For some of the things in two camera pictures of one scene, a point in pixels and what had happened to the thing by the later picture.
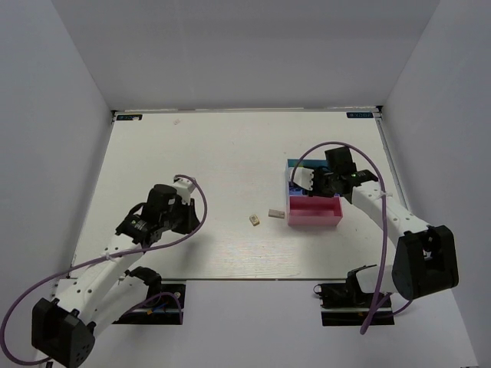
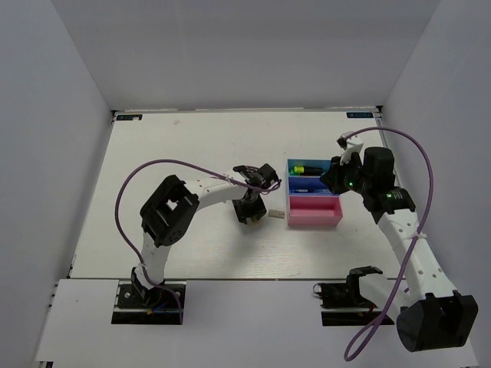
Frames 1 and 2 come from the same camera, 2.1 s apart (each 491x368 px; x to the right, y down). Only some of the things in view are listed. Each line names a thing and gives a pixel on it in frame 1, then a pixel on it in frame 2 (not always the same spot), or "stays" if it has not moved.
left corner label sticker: (130, 117) stays
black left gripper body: (181, 218) to (248, 208)
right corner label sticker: (359, 115) stays
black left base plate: (160, 310) stays
